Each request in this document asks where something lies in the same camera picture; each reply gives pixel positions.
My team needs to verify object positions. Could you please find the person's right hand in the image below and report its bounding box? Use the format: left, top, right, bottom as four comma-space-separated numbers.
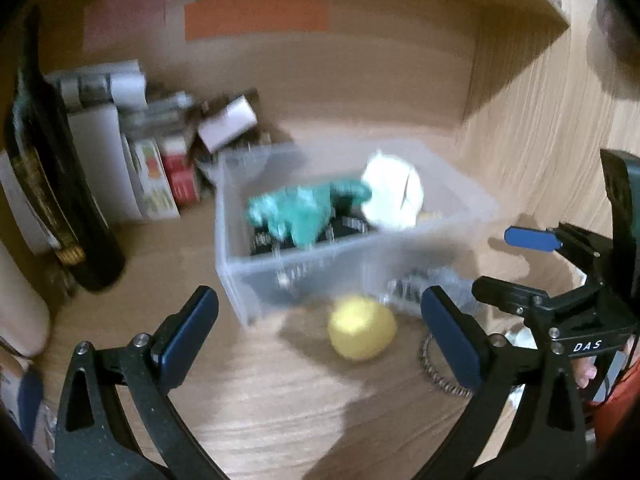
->
572, 343, 640, 391

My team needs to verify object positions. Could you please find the beige ceramic mug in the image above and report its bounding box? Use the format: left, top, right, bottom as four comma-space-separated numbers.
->
0, 245, 50, 358

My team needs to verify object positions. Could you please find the clear plastic storage bin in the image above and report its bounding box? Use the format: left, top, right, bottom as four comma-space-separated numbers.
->
215, 139, 498, 325

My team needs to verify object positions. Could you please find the white cloth pouch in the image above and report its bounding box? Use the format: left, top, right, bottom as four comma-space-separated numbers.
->
361, 151, 424, 231

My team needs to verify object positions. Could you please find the black white braided bracelet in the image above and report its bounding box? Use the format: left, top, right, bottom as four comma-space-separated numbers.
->
416, 331, 476, 399

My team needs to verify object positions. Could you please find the yellow soft ball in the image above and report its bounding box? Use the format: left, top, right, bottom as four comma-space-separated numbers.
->
328, 296, 397, 362

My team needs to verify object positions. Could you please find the dark wine bottle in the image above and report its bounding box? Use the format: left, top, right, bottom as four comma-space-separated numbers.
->
4, 6, 126, 292

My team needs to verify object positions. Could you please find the stack of newspapers and books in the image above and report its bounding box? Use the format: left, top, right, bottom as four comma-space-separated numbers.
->
44, 58, 274, 224

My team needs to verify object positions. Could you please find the pink sticky note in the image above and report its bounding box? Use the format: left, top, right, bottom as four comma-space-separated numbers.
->
82, 0, 166, 52

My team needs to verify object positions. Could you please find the crumpled clear plastic bag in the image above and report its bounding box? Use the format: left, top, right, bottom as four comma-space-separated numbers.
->
384, 266, 484, 319

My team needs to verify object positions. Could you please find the orange sticky note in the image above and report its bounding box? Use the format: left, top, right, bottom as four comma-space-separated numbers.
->
183, 0, 329, 41

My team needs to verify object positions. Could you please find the green knitted sock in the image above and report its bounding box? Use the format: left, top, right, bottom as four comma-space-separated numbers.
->
245, 179, 372, 248

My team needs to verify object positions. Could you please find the small white cardboard box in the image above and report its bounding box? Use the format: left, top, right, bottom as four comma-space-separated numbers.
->
198, 96, 258, 154

